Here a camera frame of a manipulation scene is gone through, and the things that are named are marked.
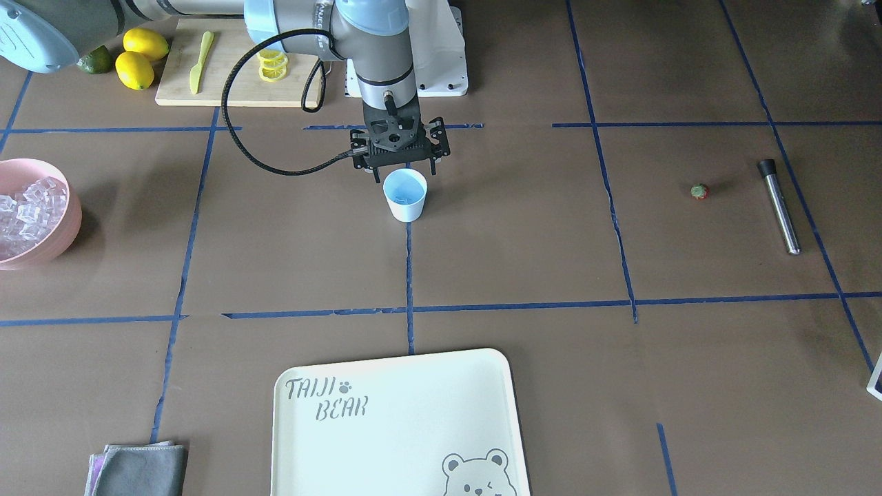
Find red strawberry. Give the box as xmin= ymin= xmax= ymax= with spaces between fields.
xmin=690 ymin=183 xmax=710 ymax=200

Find wooden cutting board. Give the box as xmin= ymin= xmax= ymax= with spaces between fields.
xmin=155 ymin=18 xmax=318 ymax=109

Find steel muddler with black tip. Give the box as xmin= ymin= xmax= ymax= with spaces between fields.
xmin=757 ymin=159 xmax=802 ymax=256

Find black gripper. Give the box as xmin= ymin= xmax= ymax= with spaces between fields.
xmin=349 ymin=117 xmax=451 ymax=183

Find grey folded cloth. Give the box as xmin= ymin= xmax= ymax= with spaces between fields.
xmin=84 ymin=442 xmax=188 ymax=495

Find yellow lemon lower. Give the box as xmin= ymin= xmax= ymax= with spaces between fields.
xmin=114 ymin=51 xmax=155 ymax=91

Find yellow-green plastic knife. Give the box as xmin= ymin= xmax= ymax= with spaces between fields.
xmin=189 ymin=31 xmax=214 ymax=95

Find clear ice cube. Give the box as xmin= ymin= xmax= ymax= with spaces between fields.
xmin=391 ymin=189 xmax=422 ymax=206

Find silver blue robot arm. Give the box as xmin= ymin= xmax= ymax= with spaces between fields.
xmin=1 ymin=1 xmax=451 ymax=178

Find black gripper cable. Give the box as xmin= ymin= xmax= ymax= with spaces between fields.
xmin=220 ymin=28 xmax=359 ymax=176

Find yellow lemon slices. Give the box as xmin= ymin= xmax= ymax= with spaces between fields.
xmin=256 ymin=48 xmax=289 ymax=83

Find cream bear tray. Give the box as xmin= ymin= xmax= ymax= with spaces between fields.
xmin=269 ymin=348 xmax=531 ymax=495

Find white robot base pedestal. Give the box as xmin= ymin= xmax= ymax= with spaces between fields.
xmin=335 ymin=1 xmax=469 ymax=109

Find clear ice cubes in bowl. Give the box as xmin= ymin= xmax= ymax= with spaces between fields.
xmin=1 ymin=176 xmax=70 ymax=260

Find light blue cup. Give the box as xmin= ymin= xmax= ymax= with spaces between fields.
xmin=383 ymin=167 xmax=428 ymax=223

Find green lime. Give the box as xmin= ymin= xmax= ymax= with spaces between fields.
xmin=76 ymin=45 xmax=114 ymax=75

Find pink bowl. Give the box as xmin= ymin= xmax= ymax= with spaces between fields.
xmin=1 ymin=159 xmax=82 ymax=271

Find yellow lemon upper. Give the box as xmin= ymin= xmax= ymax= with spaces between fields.
xmin=123 ymin=28 xmax=170 ymax=61

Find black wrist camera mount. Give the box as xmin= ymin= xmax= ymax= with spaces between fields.
xmin=362 ymin=95 xmax=421 ymax=152

